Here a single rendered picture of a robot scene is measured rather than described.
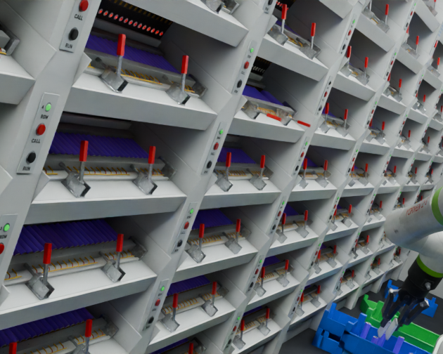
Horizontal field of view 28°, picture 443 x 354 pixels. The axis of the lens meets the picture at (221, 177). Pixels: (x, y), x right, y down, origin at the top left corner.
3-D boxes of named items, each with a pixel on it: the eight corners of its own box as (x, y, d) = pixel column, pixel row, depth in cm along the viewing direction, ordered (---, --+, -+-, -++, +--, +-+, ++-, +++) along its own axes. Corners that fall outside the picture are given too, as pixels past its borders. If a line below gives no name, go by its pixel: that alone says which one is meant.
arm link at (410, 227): (467, 237, 215) (479, 195, 218) (425, 219, 213) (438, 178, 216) (409, 256, 249) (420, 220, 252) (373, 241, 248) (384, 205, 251)
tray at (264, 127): (295, 142, 254) (316, 117, 251) (220, 133, 197) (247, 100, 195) (245, 98, 259) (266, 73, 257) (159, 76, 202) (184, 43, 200)
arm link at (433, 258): (476, 248, 239) (471, 225, 249) (434, 232, 238) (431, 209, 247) (449, 285, 247) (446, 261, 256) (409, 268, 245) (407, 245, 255)
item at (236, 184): (272, 203, 256) (302, 167, 253) (191, 210, 199) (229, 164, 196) (223, 157, 261) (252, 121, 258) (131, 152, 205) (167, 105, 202)
